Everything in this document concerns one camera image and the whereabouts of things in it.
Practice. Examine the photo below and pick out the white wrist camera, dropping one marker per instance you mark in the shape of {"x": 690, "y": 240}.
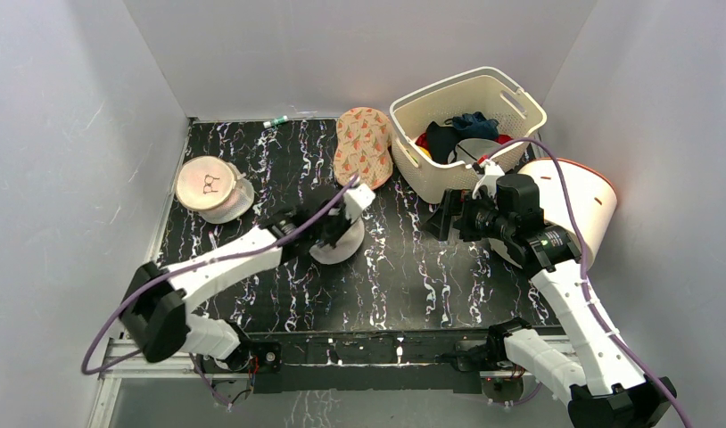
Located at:
{"x": 357, "y": 200}
{"x": 487, "y": 183}

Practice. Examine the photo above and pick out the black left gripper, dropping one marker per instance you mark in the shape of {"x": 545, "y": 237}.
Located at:
{"x": 345, "y": 225}

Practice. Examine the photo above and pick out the clothes pile in basket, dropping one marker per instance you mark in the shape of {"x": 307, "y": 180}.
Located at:
{"x": 467, "y": 137}

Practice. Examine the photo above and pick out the cream perforated laundry basket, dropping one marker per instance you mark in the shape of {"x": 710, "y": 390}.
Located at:
{"x": 484, "y": 89}

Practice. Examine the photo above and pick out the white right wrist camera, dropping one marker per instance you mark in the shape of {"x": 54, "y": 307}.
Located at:
{"x": 487, "y": 183}

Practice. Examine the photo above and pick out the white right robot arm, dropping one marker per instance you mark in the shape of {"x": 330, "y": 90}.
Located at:
{"x": 603, "y": 386}

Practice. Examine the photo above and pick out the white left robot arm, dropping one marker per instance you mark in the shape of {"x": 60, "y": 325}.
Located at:
{"x": 158, "y": 309}

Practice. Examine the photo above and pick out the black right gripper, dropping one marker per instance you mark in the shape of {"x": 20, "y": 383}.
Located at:
{"x": 457, "y": 212}

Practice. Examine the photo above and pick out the green white marker pen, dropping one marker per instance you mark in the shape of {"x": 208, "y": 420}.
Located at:
{"x": 272, "y": 123}

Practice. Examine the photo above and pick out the floral padded laundry bag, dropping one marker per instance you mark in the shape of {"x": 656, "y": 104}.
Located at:
{"x": 364, "y": 140}

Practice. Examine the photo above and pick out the white cylindrical drum container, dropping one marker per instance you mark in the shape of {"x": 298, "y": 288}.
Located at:
{"x": 592, "y": 197}

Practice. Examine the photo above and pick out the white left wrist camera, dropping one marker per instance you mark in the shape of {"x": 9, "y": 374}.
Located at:
{"x": 357, "y": 200}

